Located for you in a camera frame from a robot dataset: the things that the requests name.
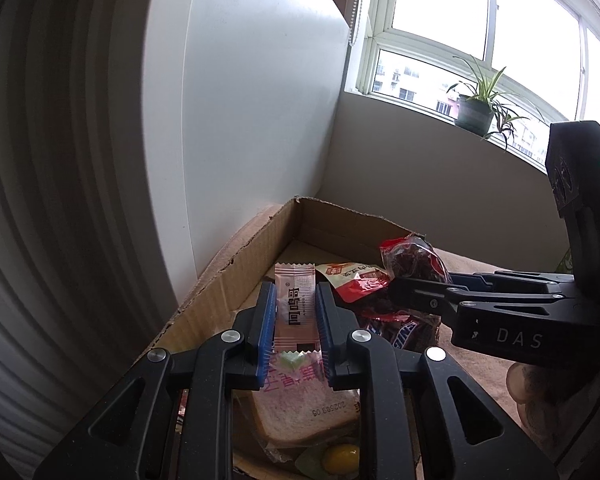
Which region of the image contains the pink white candy sachet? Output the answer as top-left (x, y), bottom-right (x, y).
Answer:
top-left (274, 263), bottom-right (320, 352)

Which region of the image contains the right hand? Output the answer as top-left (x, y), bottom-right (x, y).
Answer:
top-left (506, 363), bottom-right (600, 464)

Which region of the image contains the snickers bar wrapper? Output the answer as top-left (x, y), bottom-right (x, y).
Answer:
top-left (356, 308), bottom-right (441, 352)

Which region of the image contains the window frame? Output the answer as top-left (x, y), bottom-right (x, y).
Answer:
top-left (344, 0), bottom-right (600, 167)

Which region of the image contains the cardboard box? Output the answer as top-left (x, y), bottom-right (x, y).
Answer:
top-left (144, 196), bottom-right (426, 480)

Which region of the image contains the red dark jujube snack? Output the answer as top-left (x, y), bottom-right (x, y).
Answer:
top-left (379, 234), bottom-right (452, 283)

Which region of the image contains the red white snack pouch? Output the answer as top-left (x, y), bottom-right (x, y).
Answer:
top-left (315, 262), bottom-right (390, 304)

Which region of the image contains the bagged sliced bread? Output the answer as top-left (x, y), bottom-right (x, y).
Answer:
top-left (236, 351), bottom-right (360, 463)

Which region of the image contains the potted spider plant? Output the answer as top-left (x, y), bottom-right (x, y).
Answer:
top-left (446, 56), bottom-right (527, 148)

